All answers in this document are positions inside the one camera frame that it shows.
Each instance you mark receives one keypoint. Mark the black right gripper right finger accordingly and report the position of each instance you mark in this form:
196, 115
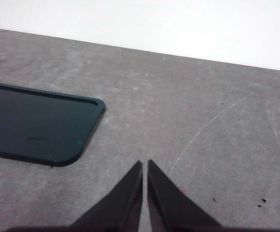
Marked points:
171, 210

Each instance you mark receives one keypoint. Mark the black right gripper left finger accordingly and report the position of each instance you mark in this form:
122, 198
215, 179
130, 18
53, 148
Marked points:
120, 210

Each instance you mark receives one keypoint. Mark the black rectangular tray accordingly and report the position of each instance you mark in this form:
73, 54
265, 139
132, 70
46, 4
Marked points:
38, 125

